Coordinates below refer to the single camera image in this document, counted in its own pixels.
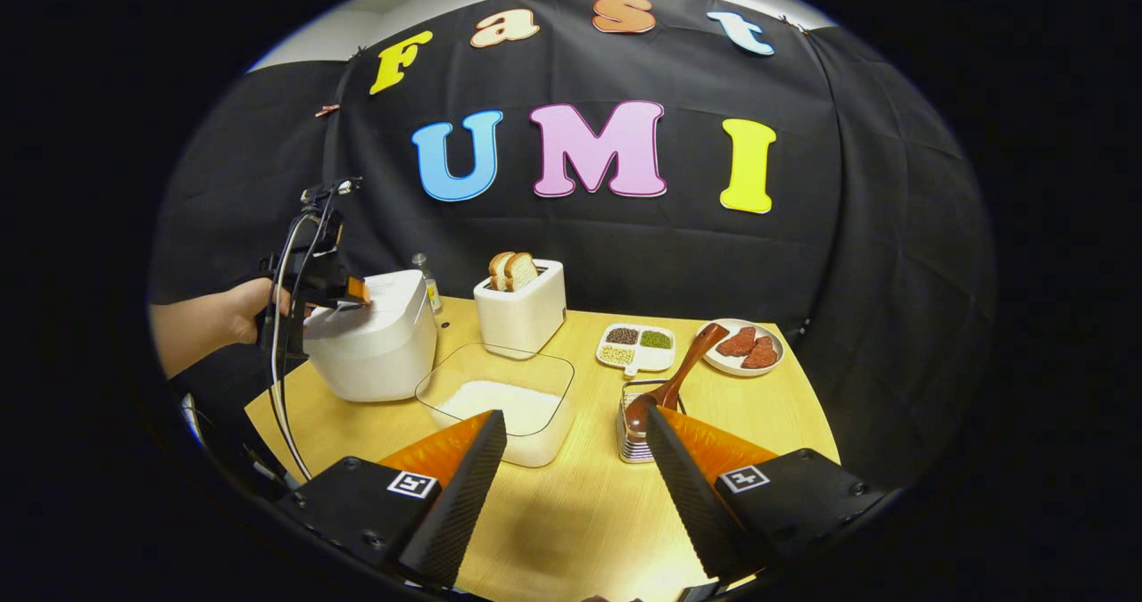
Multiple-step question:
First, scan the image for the white divided bean dish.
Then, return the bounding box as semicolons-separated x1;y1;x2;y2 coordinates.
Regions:
596;323;676;378

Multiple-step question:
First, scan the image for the black backdrop cloth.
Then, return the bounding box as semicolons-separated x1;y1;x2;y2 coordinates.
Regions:
150;0;996;487

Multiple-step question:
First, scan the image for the white toaster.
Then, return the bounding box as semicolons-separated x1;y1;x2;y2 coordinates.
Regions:
473;259;567;359

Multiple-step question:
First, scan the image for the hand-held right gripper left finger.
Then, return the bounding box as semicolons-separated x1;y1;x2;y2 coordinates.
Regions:
277;409;508;590

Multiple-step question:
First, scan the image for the red meat slice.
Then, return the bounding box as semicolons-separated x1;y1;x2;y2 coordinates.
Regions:
741;335;780;371
716;326;758;359

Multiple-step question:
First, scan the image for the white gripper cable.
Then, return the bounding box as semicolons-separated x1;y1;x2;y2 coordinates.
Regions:
268;214;322;483

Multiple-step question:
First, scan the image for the white rice cooker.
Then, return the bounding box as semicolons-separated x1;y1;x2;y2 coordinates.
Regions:
303;269;438;403

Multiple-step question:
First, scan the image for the clear wire chopstick holder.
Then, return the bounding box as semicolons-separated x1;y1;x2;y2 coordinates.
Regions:
617;379;687;466

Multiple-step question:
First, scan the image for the brown wooden spoon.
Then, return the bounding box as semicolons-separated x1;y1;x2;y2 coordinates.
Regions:
624;322;731;434

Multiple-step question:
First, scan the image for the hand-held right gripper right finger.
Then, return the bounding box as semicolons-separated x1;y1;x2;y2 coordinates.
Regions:
644;404;890;581

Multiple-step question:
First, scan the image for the white round plate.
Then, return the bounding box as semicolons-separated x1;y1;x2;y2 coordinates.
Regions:
699;318;785;378

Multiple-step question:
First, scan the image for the small clear bottle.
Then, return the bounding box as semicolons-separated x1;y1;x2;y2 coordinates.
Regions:
412;252;443;316

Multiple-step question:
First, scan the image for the clear box of rice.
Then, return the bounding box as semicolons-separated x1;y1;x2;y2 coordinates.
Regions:
415;342;576;469

